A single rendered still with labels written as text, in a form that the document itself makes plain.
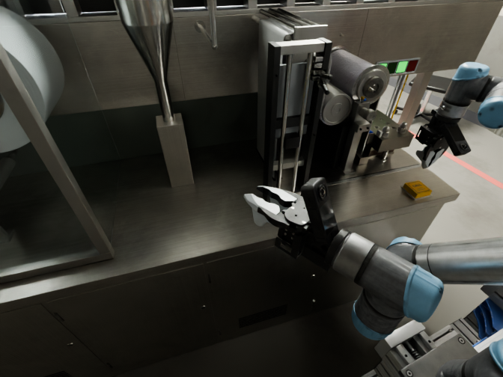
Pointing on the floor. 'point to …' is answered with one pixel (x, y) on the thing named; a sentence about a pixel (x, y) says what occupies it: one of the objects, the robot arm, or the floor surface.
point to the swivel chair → (436, 83)
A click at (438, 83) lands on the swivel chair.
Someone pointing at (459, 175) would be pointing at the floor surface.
